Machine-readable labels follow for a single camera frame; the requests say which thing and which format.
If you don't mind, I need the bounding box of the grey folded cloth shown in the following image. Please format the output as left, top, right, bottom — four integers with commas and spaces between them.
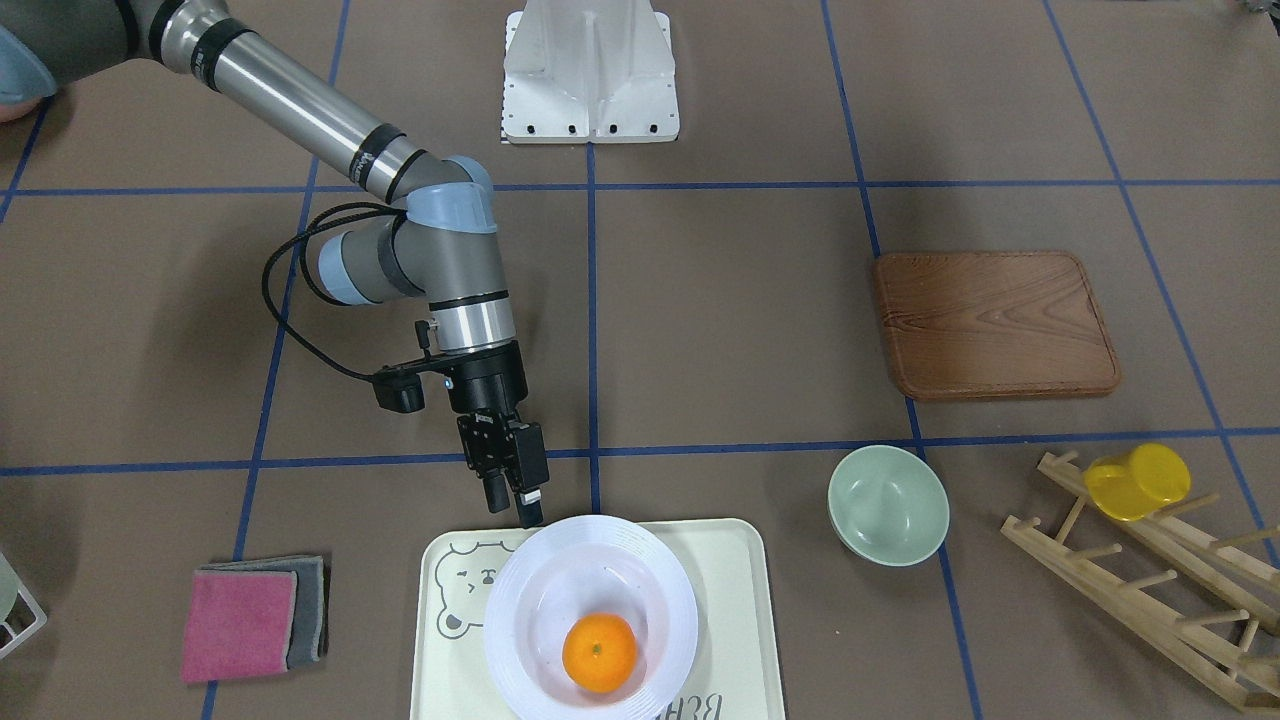
196, 555, 326, 671

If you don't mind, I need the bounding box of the green ceramic bowl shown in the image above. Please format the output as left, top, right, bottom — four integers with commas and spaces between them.
826, 445, 950, 568

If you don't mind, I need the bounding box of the brown wooden cutting board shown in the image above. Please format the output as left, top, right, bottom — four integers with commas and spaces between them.
872, 250, 1123, 402

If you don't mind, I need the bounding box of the yellow plastic cup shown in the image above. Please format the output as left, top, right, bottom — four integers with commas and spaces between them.
1083, 442, 1192, 521

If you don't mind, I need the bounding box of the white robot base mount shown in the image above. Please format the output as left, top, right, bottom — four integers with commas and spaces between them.
500, 1, 681, 145

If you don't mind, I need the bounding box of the pink folded cloth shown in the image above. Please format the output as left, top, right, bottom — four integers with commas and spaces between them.
180, 570, 297, 684

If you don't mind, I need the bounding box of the orange fruit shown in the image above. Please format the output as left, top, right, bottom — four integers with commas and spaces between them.
561, 612, 639, 694

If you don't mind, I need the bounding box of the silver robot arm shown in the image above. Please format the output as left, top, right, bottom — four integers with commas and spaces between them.
1, 1, 549, 528

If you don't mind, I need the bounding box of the black camera cable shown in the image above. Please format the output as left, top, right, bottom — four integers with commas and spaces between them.
262, 202, 411, 383

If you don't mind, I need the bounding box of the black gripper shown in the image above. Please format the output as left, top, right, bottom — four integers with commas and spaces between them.
445, 341, 549, 529

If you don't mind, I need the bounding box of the white round plate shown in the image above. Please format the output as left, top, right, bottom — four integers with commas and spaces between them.
483, 515, 700, 719

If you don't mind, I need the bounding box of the cream bear tray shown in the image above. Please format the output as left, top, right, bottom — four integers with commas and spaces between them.
410, 515, 786, 719

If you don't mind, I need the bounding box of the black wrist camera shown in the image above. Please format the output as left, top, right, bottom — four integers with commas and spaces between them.
367, 355, 452, 414

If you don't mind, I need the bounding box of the wooden dish rack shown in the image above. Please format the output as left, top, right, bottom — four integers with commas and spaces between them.
1000, 451, 1279, 717

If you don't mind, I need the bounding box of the white wire cup rack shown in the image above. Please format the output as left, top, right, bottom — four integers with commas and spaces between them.
1, 553, 49, 659

